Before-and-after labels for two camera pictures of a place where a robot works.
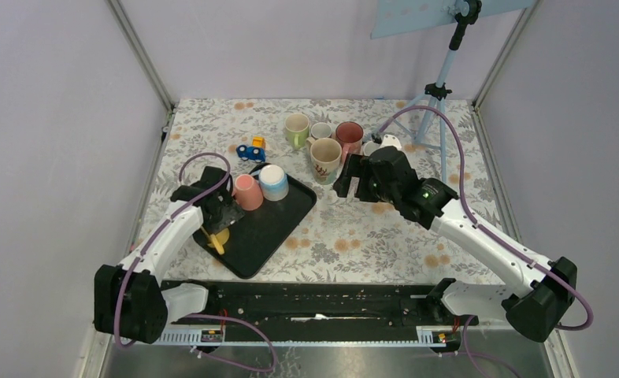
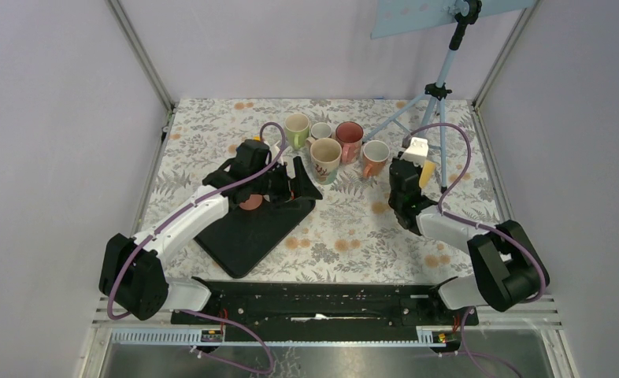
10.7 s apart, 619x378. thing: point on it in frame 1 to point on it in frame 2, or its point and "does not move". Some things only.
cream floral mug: (325, 155) does not move
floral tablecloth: (345, 239) does not move
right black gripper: (359, 166) to (418, 168)
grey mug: (320, 130) does not move
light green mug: (297, 129) does not move
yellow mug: (219, 239) to (428, 170)
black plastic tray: (261, 234) does not move
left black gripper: (231, 213) to (301, 186)
